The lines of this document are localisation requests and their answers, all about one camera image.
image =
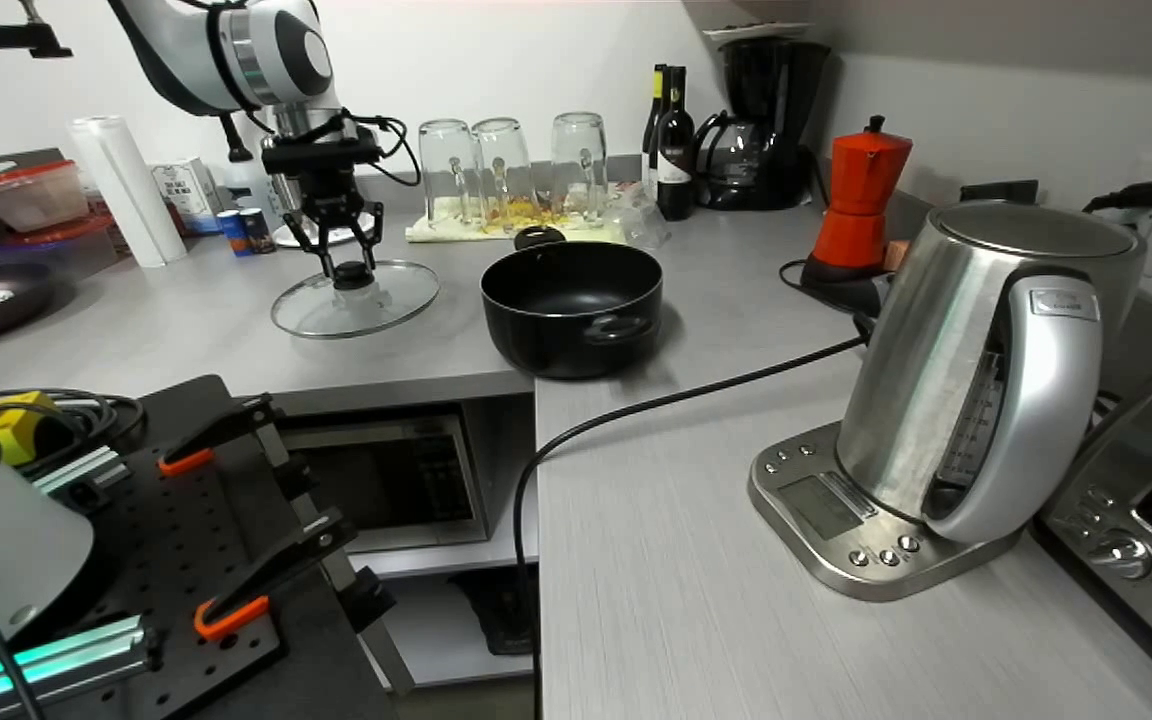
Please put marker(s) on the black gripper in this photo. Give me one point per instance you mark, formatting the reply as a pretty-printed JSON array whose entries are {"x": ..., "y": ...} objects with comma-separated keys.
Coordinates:
[{"x": 327, "y": 190}]

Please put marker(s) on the glass pot lid black knob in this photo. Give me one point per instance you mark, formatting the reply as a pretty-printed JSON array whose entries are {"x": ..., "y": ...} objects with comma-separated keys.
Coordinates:
[{"x": 355, "y": 299}]

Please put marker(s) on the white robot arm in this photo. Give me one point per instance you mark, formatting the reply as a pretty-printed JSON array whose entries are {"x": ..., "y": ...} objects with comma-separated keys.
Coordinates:
[{"x": 220, "y": 59}]

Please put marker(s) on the black cooking pot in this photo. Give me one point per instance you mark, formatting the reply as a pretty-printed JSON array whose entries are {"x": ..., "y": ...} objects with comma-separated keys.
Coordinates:
[{"x": 572, "y": 311}]

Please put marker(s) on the red moka pot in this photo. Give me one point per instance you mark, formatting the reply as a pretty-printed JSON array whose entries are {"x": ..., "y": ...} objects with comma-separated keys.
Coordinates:
[{"x": 849, "y": 245}]

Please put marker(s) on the small blue can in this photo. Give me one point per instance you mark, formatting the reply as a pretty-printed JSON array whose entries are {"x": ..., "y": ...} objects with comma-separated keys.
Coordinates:
[{"x": 247, "y": 229}]

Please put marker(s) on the left upturned drinking glass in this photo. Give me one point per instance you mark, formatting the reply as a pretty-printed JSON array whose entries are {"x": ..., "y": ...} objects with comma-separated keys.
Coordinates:
[{"x": 447, "y": 159}]

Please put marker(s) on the upturned drinking glass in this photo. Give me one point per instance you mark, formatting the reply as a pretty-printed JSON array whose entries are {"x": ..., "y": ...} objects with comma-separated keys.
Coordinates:
[
  {"x": 580, "y": 160},
  {"x": 502, "y": 160},
  {"x": 447, "y": 159}
]

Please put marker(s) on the middle upturned drinking glass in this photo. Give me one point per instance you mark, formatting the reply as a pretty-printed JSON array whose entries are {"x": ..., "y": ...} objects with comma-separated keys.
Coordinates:
[{"x": 502, "y": 160}]

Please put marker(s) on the upper black orange clamp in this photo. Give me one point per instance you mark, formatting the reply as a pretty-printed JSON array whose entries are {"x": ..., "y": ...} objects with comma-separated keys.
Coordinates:
[{"x": 197, "y": 445}]

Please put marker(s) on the black orange clamp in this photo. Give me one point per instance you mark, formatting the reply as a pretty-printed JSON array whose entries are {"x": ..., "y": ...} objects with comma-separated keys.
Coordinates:
[
  {"x": 197, "y": 445},
  {"x": 249, "y": 591}
]

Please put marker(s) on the right upturned drinking glass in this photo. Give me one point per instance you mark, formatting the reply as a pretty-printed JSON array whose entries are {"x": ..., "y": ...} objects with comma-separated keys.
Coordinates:
[{"x": 580, "y": 160}]

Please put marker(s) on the white paper towel roll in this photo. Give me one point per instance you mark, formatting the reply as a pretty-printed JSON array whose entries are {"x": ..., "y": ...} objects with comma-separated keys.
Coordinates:
[{"x": 120, "y": 177}]

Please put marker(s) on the lower black orange clamp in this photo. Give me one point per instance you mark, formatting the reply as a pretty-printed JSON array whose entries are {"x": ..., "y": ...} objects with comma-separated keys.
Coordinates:
[{"x": 249, "y": 591}]

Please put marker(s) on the clear plastic food container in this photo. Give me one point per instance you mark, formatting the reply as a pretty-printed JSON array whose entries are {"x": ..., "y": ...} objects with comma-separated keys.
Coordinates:
[{"x": 42, "y": 196}]

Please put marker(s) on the black perforated breadboard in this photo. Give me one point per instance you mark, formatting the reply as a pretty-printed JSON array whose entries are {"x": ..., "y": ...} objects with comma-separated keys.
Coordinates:
[{"x": 164, "y": 544}]

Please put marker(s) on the dark wine bottle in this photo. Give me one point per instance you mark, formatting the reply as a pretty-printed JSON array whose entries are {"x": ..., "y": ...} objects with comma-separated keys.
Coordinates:
[{"x": 668, "y": 145}]

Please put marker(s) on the yellow black tool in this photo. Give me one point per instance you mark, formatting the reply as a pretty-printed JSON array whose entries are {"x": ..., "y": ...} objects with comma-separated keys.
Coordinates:
[{"x": 20, "y": 418}]

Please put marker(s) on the black drip coffee maker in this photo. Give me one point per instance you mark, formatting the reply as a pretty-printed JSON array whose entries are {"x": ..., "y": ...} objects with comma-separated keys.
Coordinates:
[{"x": 755, "y": 155}]

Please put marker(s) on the white plastic shield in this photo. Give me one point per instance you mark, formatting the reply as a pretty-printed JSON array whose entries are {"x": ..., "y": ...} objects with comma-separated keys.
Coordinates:
[{"x": 42, "y": 548}]

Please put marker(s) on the aluminium extrusion bar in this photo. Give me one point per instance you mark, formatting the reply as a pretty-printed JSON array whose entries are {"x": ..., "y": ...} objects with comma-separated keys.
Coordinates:
[{"x": 83, "y": 662}]

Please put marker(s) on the silver kettle base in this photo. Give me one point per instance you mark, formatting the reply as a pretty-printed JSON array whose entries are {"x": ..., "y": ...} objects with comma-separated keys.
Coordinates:
[{"x": 842, "y": 538}]

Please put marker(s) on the stainless steel electric kettle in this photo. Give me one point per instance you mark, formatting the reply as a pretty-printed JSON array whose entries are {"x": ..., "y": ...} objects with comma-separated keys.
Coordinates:
[{"x": 987, "y": 361}]

